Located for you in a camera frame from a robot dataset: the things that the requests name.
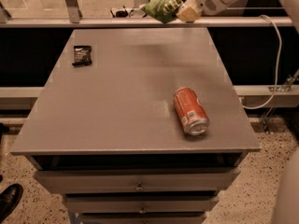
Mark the black shoe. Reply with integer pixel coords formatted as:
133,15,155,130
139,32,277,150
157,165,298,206
0,184,23,223

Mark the grey metal railing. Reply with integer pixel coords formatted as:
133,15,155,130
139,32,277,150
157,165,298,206
0,0,295,29

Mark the middle grey drawer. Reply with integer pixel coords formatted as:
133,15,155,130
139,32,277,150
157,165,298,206
64,193,219,214

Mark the orange soda can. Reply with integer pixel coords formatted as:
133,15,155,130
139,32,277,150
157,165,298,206
173,88,209,136

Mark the white cable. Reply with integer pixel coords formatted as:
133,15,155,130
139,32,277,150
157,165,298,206
242,14,283,111

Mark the black rxbar chocolate bar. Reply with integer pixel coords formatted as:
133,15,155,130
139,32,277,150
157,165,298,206
72,46,93,67

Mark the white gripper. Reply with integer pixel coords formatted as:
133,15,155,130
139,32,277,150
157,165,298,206
177,0,227,22

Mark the grey drawer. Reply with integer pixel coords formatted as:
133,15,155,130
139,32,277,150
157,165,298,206
35,168,240,194
64,193,219,214
80,213,206,224

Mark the green jalapeno chip bag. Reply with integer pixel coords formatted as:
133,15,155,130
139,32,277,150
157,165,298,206
140,0,183,23

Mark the top grey drawer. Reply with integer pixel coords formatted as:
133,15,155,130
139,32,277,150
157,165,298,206
35,168,240,194

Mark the grey drawer cabinet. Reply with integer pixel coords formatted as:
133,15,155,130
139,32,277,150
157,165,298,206
10,27,262,224

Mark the bottom grey drawer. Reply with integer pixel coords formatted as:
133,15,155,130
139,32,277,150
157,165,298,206
80,213,206,224

